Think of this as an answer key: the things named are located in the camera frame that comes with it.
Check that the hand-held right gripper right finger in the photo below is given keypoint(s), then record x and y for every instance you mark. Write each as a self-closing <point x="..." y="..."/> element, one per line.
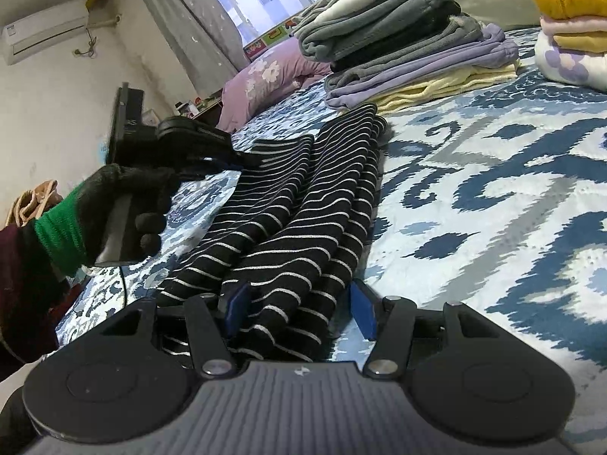
<point x="363" y="313"/>

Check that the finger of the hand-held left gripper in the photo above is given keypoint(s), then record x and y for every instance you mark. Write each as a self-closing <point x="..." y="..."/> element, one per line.
<point x="227" y="163"/>

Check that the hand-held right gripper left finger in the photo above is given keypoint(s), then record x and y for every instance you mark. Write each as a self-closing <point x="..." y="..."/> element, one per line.
<point x="238" y="304"/>

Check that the black white striped garment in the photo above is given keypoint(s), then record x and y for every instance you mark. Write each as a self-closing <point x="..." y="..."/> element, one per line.
<point x="284" y="208"/>

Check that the person's left forearm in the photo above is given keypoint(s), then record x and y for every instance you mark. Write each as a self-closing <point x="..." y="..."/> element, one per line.
<point x="28" y="284"/>

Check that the stack of grey purple clothes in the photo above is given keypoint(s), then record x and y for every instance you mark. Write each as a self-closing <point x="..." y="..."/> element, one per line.
<point x="403" y="33"/>

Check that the stack of yellow floral clothes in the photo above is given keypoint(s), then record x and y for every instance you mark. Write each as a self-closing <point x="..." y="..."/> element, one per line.
<point x="569" y="0"/>

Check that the person's left hand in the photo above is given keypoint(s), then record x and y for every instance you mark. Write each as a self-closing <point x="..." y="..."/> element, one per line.
<point x="137" y="182"/>

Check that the dark bedside table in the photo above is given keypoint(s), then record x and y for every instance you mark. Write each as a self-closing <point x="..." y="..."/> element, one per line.
<point x="208" y="113"/>

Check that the pink floral pillow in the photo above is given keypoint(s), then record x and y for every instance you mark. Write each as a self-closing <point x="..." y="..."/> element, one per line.
<point x="265" y="80"/>

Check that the grey patterned curtain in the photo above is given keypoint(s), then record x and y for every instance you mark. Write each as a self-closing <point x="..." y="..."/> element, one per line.
<point x="189" y="23"/>

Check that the colourful foam panel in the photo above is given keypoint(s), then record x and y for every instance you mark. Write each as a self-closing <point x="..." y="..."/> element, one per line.
<point x="272" y="35"/>

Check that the beige bag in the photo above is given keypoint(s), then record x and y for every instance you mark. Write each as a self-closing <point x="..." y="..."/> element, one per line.
<point x="28" y="204"/>

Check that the blue patterned bedsheet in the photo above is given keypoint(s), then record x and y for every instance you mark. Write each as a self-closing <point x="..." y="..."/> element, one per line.
<point x="474" y="175"/>

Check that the white air conditioner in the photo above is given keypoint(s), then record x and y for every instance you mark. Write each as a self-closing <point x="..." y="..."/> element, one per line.
<point x="42" y="31"/>

